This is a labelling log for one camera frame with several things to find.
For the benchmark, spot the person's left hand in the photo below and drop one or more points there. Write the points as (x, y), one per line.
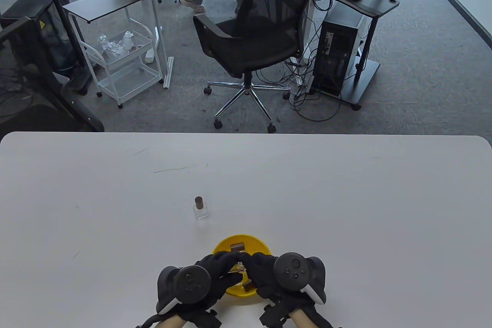
(221, 266)

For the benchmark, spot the person's right hand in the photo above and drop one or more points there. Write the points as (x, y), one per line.
(261, 270)

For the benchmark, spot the brown perfume bottle cap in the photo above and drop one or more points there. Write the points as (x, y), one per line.
(248, 286)
(237, 246)
(199, 202)

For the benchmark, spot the person's left forearm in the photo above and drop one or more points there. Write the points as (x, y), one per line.
(167, 322)

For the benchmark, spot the person's right forearm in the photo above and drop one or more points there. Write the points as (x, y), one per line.
(303, 322)

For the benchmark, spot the yellow bowl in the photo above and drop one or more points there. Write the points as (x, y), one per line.
(253, 243)

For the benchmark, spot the black and white tracking controller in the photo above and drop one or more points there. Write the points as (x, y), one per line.
(294, 270)
(192, 283)

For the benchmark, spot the white metal utility cart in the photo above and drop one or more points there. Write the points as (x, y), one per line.
(130, 81)

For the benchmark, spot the black computer tower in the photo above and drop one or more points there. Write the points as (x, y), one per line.
(338, 51)

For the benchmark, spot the crumpled clear plastic wrap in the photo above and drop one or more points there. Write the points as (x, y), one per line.
(115, 45)

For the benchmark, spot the black mesh office chair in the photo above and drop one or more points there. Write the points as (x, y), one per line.
(269, 1)

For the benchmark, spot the dark wooden cart top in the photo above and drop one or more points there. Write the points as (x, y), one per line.
(103, 3)

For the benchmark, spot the black mobile computer stand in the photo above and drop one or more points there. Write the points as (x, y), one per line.
(378, 7)

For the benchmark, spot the black equipment cabinet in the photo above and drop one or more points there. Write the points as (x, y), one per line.
(46, 35)

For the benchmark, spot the black stand pole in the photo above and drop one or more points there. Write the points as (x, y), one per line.
(57, 1)

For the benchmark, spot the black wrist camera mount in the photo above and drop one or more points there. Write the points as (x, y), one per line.
(209, 318)
(271, 316)

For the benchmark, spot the white metal frame desk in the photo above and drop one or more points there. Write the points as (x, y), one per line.
(155, 16)

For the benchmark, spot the large black equipment frame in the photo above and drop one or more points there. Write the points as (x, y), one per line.
(23, 66)

